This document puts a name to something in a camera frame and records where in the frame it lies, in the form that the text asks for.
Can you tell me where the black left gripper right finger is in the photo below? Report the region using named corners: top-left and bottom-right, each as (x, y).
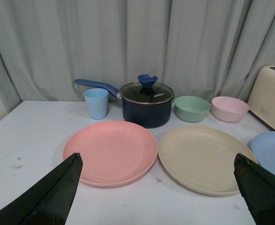
top-left (234, 153), bottom-right (275, 225)

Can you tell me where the glass pot lid blue knob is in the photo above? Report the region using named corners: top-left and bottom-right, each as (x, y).
top-left (120, 74), bottom-right (174, 105)

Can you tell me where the pink plate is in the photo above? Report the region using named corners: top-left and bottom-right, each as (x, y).
top-left (63, 121), bottom-right (158, 188)

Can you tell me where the dark blue saucepan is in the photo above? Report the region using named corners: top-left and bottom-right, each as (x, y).
top-left (74, 79), bottom-right (173, 128)

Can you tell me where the beige plate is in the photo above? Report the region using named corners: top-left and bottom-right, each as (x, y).
top-left (158, 126), bottom-right (257, 196)

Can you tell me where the green bowl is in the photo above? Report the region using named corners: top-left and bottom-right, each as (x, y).
top-left (174, 96), bottom-right (210, 123)

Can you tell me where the blue plate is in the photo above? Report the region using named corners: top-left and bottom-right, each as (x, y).
top-left (251, 131), bottom-right (275, 175)

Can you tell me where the pink bowl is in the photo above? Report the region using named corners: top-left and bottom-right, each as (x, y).
top-left (211, 96), bottom-right (249, 123)

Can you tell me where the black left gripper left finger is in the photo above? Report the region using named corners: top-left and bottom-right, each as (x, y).
top-left (0, 153), bottom-right (83, 225)

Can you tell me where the grey curtain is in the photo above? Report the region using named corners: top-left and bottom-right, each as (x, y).
top-left (0, 0), bottom-right (275, 110)

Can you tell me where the cream toaster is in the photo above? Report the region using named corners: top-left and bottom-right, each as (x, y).
top-left (248, 66), bottom-right (275, 130)

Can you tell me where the light blue cup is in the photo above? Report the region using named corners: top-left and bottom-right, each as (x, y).
top-left (84, 88), bottom-right (109, 120)

